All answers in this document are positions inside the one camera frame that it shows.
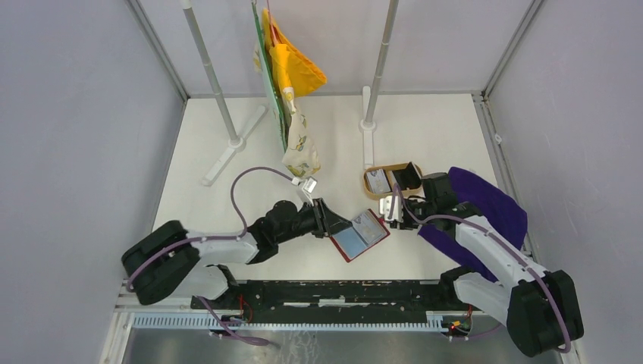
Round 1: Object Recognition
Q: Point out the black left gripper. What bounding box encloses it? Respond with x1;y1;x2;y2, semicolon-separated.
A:
276;197;353;244

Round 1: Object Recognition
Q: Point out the red leather card holder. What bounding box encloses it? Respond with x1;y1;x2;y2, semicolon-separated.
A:
330;209;391;262

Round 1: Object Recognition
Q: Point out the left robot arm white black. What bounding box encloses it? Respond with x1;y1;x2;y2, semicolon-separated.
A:
121;198;353;309

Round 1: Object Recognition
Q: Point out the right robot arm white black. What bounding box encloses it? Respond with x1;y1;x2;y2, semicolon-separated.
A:
379;167;584;357

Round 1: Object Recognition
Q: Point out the tan oval card tray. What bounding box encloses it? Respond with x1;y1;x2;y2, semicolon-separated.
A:
362;162;422;200

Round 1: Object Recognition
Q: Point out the cream patterned fabric bag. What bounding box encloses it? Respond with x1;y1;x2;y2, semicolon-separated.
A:
253;45;321;177

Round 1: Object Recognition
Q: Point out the purple cloth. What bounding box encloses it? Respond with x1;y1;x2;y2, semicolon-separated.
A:
418;166;529;284

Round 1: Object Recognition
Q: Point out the right grey stand pole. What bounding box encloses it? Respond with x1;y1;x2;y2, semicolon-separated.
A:
359;0;399;169

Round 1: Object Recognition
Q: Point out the grey stand pole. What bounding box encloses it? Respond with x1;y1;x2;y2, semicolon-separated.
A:
359;0;399;169
180;0;267;187

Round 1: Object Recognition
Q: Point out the left grey stand pole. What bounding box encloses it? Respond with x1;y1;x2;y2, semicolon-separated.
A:
180;0;267;187

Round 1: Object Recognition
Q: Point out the yellow cloth hanging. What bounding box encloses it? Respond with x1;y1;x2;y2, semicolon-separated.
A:
262;8;327;101

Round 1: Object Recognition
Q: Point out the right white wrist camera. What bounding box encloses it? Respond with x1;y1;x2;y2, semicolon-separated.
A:
378;195;403;223

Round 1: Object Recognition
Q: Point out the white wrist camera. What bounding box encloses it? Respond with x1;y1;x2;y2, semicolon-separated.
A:
378;195;403;223
291;177;318;205

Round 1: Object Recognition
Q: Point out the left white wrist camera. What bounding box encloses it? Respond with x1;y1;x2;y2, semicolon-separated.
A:
291;177;318;205

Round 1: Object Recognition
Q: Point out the white toothed cable rail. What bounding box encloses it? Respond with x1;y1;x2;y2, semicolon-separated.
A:
132;313;447;333

